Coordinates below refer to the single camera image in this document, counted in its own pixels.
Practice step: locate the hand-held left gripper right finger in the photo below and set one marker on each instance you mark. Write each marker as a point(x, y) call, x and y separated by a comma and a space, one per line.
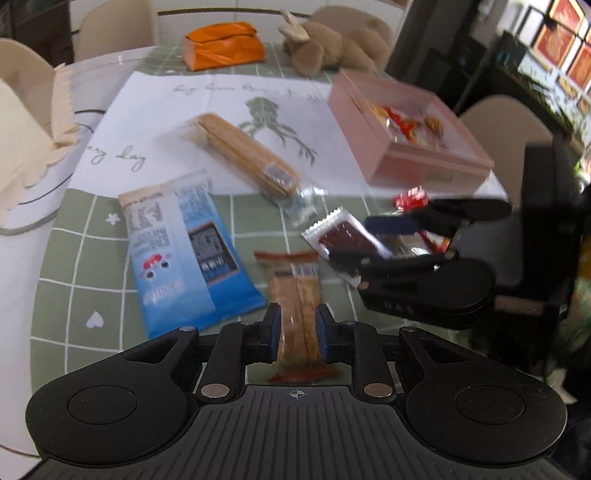
point(320, 332)

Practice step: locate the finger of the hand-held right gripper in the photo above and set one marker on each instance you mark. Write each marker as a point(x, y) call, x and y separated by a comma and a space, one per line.
point(351, 261)
point(392, 224)

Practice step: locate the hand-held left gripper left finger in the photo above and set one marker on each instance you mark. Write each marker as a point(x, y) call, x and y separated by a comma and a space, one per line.
point(275, 332)

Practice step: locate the red snack packet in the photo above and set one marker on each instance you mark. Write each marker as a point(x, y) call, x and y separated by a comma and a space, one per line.
point(411, 199)

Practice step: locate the orange-ended cracker packet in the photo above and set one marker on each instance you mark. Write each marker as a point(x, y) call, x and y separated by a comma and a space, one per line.
point(295, 295)

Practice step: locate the pink cardboard box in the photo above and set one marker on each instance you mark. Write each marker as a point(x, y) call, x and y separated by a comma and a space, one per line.
point(415, 166)

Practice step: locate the red roast chicken packet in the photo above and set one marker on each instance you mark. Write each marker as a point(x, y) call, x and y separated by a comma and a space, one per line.
point(399, 123)

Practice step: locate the dark red jerky packet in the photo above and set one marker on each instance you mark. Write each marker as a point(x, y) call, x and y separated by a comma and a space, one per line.
point(344, 235)

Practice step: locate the large blue white packet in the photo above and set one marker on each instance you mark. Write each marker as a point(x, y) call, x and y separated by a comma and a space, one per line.
point(184, 258)

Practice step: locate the long clear cracker packet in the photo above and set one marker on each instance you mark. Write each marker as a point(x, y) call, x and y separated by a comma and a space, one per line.
point(244, 152)

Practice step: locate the brown teddy bear plush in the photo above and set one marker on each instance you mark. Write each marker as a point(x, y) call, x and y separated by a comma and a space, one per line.
point(332, 44)

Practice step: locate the green checked tablecloth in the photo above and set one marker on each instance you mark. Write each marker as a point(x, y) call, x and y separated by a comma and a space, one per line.
point(92, 277)

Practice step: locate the glass fish tank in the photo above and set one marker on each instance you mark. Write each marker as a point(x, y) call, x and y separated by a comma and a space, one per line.
point(521, 60)

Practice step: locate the white printed cloth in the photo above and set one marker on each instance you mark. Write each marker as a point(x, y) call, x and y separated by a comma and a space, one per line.
point(152, 120)

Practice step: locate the orange plastic bag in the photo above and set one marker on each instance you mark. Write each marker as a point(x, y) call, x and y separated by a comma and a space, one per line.
point(221, 46)

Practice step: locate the beige scalloped cloth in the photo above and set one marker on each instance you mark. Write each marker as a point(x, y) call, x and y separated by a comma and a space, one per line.
point(23, 138)

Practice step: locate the red framed wall picture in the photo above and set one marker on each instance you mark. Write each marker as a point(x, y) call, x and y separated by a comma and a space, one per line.
point(563, 14)
point(582, 69)
point(549, 44)

